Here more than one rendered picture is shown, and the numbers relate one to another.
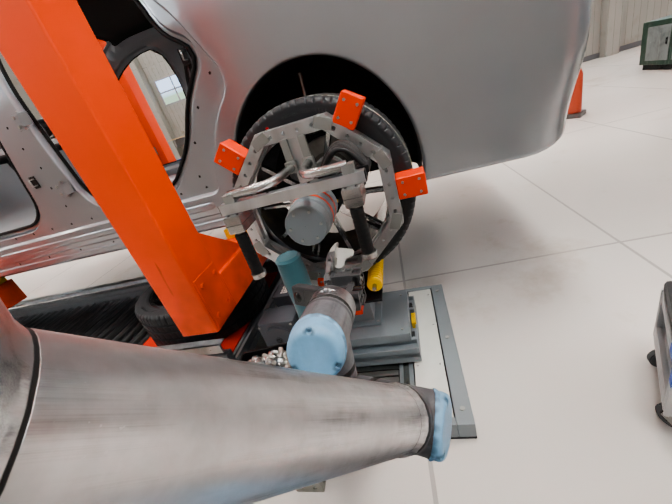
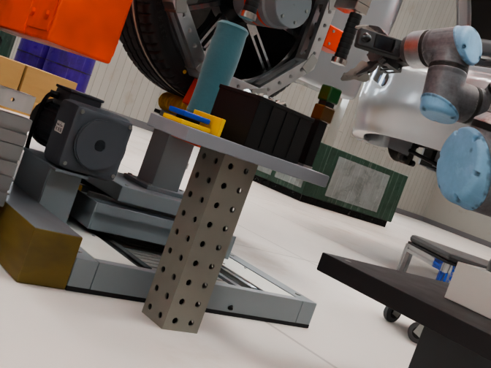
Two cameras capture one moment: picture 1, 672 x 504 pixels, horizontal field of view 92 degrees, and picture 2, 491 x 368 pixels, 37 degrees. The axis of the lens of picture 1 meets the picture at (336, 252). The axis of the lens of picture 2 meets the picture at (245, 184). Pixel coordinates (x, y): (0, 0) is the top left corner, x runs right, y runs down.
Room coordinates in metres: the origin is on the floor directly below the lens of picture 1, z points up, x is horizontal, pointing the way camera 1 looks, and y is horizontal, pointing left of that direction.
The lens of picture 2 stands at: (-0.28, 1.69, 0.47)
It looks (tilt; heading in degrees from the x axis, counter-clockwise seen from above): 3 degrees down; 305
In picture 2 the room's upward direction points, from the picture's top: 20 degrees clockwise
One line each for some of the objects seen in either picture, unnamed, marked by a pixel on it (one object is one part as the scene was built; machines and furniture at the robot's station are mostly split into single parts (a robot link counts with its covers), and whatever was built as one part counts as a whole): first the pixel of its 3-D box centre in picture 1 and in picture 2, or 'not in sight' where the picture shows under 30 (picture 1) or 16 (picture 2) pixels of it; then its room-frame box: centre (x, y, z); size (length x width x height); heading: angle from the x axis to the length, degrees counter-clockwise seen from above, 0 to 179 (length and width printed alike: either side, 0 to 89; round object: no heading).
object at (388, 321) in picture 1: (360, 299); (166, 159); (1.23, -0.04, 0.32); 0.40 x 0.30 x 0.28; 73
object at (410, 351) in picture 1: (364, 331); (139, 215); (1.24, -0.01, 0.13); 0.50 x 0.36 x 0.10; 73
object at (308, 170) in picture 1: (322, 152); not in sight; (0.92, -0.05, 1.03); 0.19 x 0.18 x 0.11; 163
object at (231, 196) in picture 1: (258, 170); not in sight; (0.98, 0.14, 1.03); 0.19 x 0.18 x 0.11; 163
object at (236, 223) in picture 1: (240, 219); not in sight; (0.92, 0.23, 0.93); 0.09 x 0.05 x 0.05; 163
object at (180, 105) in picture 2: not in sight; (184, 107); (1.23, -0.04, 0.49); 0.29 x 0.06 x 0.06; 163
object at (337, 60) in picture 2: (362, 231); (347, 37); (0.79, -0.08, 0.83); 0.04 x 0.04 x 0.16
